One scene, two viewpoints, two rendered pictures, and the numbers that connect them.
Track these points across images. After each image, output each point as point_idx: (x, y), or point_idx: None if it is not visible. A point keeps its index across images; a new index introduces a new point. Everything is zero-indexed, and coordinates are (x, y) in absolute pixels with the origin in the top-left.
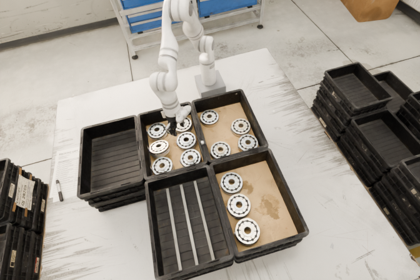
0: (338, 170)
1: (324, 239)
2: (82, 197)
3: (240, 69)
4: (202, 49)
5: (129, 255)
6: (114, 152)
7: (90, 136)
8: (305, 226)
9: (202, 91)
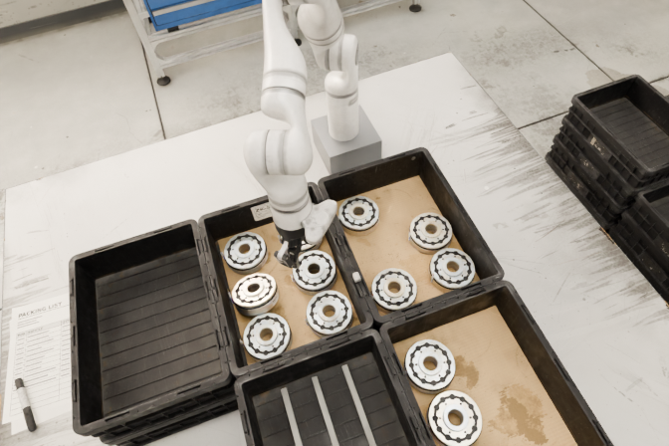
0: (642, 312)
1: None
2: (86, 431)
3: (404, 101)
4: (334, 65)
5: None
6: (150, 309)
7: (92, 274)
8: None
9: (333, 154)
